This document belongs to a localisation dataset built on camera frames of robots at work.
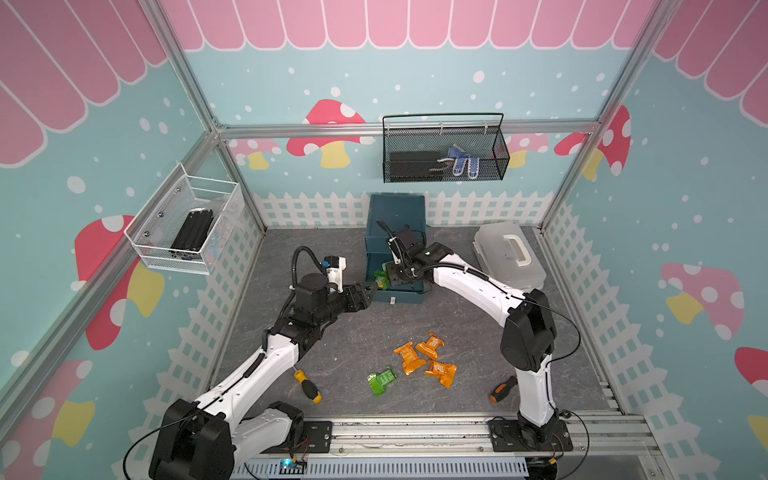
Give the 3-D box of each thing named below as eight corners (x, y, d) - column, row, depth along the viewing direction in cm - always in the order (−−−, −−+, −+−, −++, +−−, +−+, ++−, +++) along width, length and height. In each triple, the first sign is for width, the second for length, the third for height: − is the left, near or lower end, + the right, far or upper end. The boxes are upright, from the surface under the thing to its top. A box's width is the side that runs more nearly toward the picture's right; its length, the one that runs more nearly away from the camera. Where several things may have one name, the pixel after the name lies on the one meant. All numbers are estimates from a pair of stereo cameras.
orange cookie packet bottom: (422, 376, 86) (423, 374, 84) (429, 357, 89) (430, 354, 88) (450, 389, 84) (452, 387, 82) (457, 369, 87) (458, 366, 86)
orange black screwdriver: (493, 404, 81) (496, 402, 79) (486, 395, 83) (489, 392, 80) (517, 387, 84) (521, 384, 81) (510, 378, 85) (513, 375, 83)
